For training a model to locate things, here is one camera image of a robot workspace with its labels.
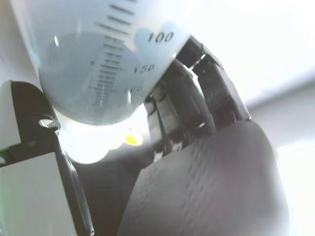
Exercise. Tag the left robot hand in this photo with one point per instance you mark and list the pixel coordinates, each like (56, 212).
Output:
(209, 184)

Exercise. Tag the large plastic syringe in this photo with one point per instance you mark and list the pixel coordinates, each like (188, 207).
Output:
(86, 73)

